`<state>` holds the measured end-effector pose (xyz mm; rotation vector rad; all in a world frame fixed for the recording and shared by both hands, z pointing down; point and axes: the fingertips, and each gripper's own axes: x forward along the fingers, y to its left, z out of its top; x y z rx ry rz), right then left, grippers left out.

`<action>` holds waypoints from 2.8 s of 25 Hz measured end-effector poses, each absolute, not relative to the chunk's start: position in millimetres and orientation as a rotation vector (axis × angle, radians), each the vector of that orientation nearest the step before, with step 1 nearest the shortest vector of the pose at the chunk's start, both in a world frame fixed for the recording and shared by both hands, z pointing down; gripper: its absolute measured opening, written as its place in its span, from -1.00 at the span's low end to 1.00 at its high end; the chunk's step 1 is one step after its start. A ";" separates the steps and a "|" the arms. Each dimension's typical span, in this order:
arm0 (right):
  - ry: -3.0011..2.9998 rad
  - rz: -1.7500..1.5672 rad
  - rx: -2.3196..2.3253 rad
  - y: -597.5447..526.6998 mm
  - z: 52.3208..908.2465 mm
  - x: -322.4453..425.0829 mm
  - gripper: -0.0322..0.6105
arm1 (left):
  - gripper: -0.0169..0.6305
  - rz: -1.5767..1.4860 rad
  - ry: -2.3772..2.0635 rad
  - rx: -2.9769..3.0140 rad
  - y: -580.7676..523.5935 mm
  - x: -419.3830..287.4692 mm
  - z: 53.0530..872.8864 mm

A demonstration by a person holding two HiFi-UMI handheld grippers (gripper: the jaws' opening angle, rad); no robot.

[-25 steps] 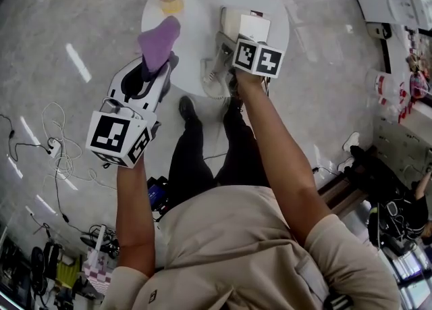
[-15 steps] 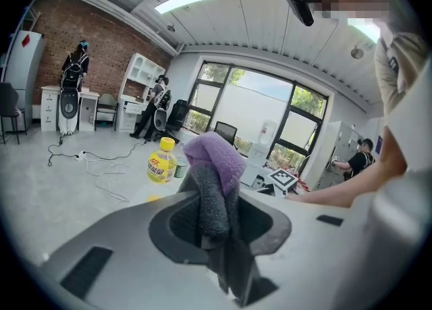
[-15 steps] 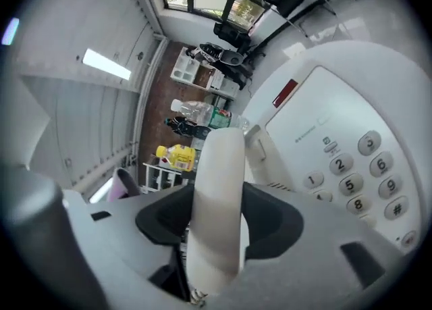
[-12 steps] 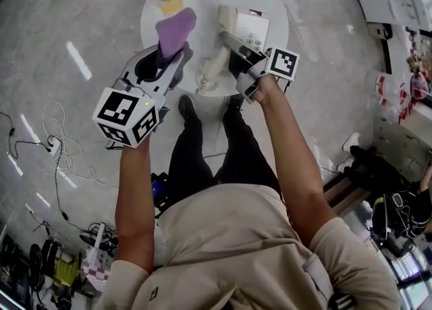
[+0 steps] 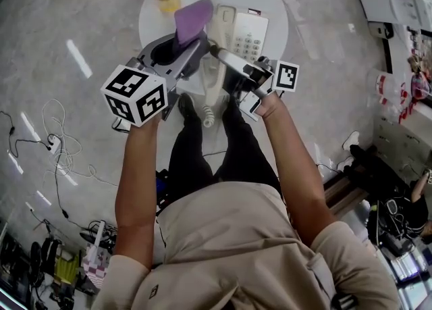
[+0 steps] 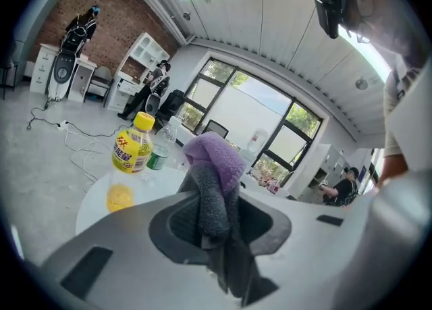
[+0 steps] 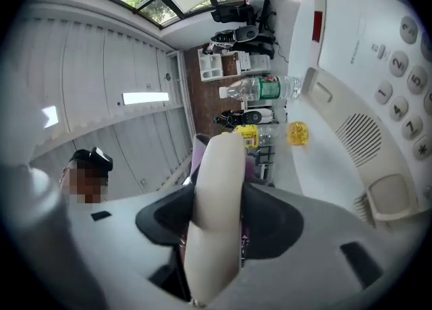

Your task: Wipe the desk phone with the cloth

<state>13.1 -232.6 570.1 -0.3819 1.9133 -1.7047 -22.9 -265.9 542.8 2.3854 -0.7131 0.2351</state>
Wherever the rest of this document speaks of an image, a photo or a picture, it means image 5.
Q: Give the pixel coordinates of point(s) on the small white box device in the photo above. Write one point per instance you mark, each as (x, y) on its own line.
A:
(379, 30)

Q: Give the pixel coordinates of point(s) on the grey metal drawer cabinet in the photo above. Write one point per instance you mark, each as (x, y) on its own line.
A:
(398, 136)

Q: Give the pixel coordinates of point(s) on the clear plastic bag red print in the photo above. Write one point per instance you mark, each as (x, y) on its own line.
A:
(388, 90)

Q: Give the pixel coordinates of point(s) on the person's left black shoe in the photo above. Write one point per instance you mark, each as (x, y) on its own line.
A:
(187, 107)

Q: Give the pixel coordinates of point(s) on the person's black trousers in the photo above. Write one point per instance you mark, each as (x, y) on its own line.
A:
(189, 153)

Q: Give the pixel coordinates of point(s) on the person's right forearm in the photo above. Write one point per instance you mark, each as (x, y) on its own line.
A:
(297, 173)

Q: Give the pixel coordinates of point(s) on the person's left forearm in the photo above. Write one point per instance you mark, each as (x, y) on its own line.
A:
(138, 194)

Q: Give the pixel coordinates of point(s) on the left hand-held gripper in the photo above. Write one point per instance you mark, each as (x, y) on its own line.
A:
(126, 82)

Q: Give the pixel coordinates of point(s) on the round white side table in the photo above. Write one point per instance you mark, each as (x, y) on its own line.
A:
(158, 28)

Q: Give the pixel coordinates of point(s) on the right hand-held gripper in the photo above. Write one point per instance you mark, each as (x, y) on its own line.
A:
(287, 77)

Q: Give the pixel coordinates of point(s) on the white telephone handset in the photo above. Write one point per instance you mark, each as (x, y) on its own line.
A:
(224, 18)

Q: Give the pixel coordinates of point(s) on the purple cloth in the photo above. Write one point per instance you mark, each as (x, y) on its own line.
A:
(192, 21)

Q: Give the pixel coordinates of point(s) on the person's beige shirt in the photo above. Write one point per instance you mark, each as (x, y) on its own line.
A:
(236, 254)

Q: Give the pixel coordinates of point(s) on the white water dispenser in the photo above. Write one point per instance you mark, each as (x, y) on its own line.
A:
(395, 9)

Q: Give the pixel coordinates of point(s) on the long white power strip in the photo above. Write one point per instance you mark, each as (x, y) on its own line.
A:
(99, 234)

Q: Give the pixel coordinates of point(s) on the small white power strip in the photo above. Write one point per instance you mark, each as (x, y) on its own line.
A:
(54, 143)

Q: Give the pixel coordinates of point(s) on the brown wooden bench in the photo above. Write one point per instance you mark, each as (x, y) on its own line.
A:
(344, 195)

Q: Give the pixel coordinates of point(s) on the pink checkered box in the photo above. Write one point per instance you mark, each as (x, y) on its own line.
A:
(96, 268)

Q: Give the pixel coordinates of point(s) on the yellow green bag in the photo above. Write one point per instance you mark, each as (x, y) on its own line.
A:
(65, 268)

